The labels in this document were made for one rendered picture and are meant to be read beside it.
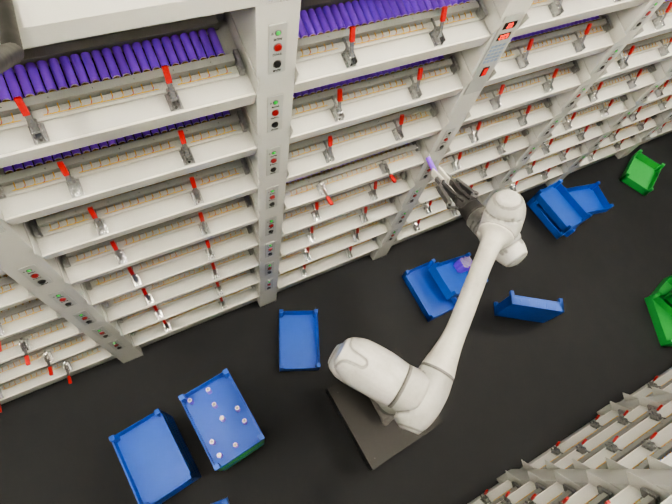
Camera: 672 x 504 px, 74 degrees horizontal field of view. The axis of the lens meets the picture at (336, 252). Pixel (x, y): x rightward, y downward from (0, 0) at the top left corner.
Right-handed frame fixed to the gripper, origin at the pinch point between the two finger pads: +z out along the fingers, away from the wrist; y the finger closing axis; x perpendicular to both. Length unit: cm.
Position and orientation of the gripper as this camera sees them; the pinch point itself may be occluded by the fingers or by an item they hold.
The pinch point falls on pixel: (440, 176)
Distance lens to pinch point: 164.4
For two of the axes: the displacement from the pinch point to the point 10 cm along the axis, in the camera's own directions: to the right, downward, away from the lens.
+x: -0.6, 6.0, 8.0
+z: -4.7, -7.2, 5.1
